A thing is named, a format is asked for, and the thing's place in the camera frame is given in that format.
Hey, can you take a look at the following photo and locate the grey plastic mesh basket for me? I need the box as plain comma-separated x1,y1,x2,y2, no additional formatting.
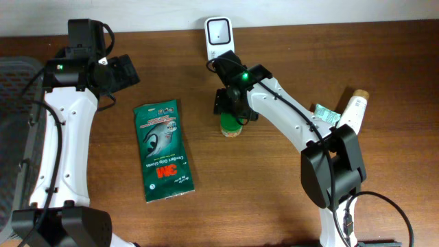
1,56,44,243

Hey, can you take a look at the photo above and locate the green lid jar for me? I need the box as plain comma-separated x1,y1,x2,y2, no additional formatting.
220,113,244,138

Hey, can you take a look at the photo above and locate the mint green tissue pack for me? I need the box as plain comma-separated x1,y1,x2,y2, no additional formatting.
314,104,341,126

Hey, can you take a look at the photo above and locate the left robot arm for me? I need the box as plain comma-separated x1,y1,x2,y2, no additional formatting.
12,19,139,246

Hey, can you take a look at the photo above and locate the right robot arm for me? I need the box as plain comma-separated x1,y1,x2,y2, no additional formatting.
206,51,366,246

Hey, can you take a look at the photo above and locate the white bamboo print tube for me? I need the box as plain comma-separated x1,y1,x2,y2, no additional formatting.
336,89,370,135

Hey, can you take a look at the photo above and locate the green 3M gloves packet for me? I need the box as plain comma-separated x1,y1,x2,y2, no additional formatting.
134,99,195,203

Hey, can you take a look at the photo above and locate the white barcode scanner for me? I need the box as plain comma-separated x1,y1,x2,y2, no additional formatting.
204,16,235,60

